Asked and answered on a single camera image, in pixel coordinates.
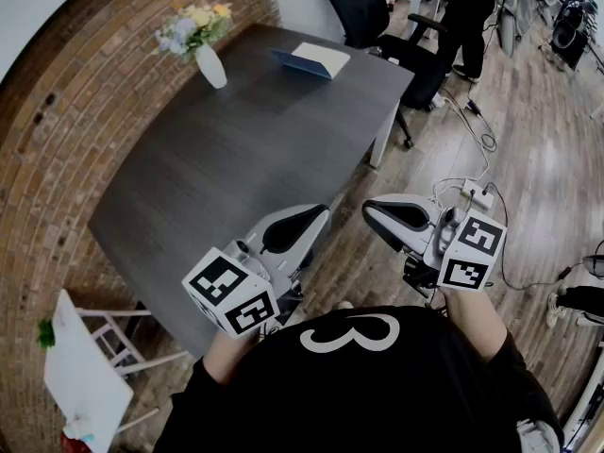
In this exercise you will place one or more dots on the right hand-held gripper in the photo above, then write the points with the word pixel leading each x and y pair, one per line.
pixel 472 272

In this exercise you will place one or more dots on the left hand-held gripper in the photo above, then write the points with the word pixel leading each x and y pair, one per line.
pixel 222 281

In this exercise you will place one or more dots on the person's right forearm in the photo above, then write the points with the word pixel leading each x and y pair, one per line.
pixel 476 323

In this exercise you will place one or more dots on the person's left forearm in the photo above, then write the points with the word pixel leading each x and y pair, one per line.
pixel 231 354

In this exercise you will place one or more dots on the white power strip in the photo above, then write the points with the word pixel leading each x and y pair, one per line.
pixel 476 194

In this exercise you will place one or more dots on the white table leg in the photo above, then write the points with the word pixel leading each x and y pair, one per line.
pixel 384 135

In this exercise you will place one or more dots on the person's black printed shirt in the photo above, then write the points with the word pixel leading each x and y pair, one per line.
pixel 358 394

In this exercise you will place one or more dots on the white vase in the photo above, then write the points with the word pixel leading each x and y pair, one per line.
pixel 211 66

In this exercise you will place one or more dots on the black office chair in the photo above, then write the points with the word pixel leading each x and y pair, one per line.
pixel 368 12

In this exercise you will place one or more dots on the pastel flower bouquet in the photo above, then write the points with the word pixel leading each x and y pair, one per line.
pixel 196 26

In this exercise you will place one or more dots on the grey machine stand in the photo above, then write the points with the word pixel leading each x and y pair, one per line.
pixel 512 12

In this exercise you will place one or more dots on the white side table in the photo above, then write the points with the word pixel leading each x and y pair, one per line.
pixel 85 375

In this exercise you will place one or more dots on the person's grey trousers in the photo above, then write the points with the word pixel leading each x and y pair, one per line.
pixel 538 437

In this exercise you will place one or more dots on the black speaker equipment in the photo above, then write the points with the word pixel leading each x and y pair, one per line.
pixel 571 31

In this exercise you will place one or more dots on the small green plant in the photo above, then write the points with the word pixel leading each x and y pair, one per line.
pixel 46 333

